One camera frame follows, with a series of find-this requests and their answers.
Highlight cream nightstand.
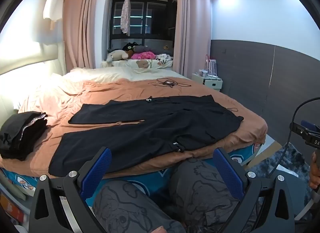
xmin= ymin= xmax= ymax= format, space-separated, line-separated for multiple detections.
xmin=191 ymin=73 xmax=223 ymax=92

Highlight white padded headboard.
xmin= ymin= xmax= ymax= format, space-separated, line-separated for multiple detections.
xmin=0 ymin=41 xmax=67 ymax=109

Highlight pink fluffy cloth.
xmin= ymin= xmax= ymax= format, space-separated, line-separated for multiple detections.
xmin=132 ymin=51 xmax=157 ymax=60

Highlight floral hanging garment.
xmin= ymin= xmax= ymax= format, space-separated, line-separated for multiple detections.
xmin=120 ymin=0 xmax=131 ymax=36

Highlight orange box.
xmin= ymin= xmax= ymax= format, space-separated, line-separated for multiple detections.
xmin=0 ymin=193 xmax=28 ymax=223

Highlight thin black cable bundle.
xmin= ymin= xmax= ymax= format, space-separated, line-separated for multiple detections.
xmin=151 ymin=78 xmax=192 ymax=89

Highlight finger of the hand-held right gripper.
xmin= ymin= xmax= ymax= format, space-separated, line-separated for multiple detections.
xmin=289 ymin=120 xmax=317 ymax=137

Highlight pink curtain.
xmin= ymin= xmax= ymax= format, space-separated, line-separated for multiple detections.
xmin=174 ymin=0 xmax=213 ymax=78
xmin=62 ymin=0 xmax=110 ymax=69

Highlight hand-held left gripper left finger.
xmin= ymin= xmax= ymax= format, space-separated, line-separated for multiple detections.
xmin=29 ymin=147 xmax=112 ymax=233

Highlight stack of folded dark clothes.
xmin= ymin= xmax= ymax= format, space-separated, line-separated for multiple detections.
xmin=0 ymin=111 xmax=48 ymax=161

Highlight flat cardboard sheet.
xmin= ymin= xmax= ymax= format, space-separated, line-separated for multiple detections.
xmin=240 ymin=139 xmax=285 ymax=171

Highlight dark window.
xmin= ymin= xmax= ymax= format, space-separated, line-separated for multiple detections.
xmin=110 ymin=0 xmax=175 ymax=48

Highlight person's left leg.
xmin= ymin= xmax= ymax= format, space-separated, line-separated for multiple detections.
xmin=93 ymin=180 xmax=187 ymax=233

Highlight brown fleece blanket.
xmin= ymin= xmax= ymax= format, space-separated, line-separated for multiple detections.
xmin=0 ymin=76 xmax=267 ymax=180

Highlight teal printed bed sheet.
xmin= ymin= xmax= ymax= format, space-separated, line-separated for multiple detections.
xmin=0 ymin=141 xmax=265 ymax=207

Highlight beige plush toy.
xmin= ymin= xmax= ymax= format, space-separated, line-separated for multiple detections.
xmin=101 ymin=49 xmax=129 ymax=68

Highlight grey shaggy rug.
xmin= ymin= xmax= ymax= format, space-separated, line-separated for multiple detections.
xmin=246 ymin=142 xmax=320 ymax=198

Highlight person's right hand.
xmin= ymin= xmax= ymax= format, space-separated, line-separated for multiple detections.
xmin=309 ymin=152 xmax=320 ymax=190

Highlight black pants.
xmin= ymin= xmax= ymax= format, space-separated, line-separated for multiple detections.
xmin=48 ymin=94 xmax=244 ymax=176

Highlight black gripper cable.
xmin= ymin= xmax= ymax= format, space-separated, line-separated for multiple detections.
xmin=269 ymin=96 xmax=320 ymax=178

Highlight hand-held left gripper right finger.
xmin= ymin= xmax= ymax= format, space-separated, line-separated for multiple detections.
xmin=213 ymin=147 xmax=304 ymax=233

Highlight black plush toy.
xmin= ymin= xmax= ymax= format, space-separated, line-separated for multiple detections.
xmin=122 ymin=41 xmax=139 ymax=52

